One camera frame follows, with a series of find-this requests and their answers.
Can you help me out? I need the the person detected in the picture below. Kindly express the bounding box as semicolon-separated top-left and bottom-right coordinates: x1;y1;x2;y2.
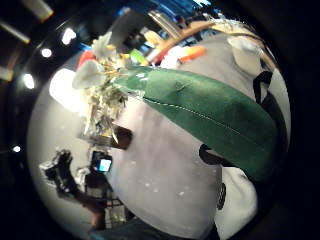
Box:
83;169;214;240

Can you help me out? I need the red artificial flower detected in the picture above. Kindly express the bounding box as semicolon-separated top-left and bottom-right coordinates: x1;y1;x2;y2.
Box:
77;49;98;70

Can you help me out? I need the light green object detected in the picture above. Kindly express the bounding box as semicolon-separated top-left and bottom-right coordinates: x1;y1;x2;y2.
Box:
129;48;150;66

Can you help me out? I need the white sheet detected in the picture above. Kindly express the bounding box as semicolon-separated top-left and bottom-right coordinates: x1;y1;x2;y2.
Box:
214;167;259;239

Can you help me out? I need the small device with lit screen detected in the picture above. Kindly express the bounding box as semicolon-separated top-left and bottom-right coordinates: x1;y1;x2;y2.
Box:
90;150;114;174

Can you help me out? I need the black oval object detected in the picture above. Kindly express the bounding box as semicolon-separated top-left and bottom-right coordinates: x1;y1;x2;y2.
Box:
216;182;228;211

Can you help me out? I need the white marker cube left glove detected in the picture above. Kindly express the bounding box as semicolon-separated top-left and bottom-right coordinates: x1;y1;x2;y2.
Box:
39;159;58;174

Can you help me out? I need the brown wooden block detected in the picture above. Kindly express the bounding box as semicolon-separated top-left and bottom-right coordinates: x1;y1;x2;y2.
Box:
111;124;134;150

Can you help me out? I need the yellow object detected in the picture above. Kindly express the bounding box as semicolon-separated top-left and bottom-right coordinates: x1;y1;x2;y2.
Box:
143;30;165;46

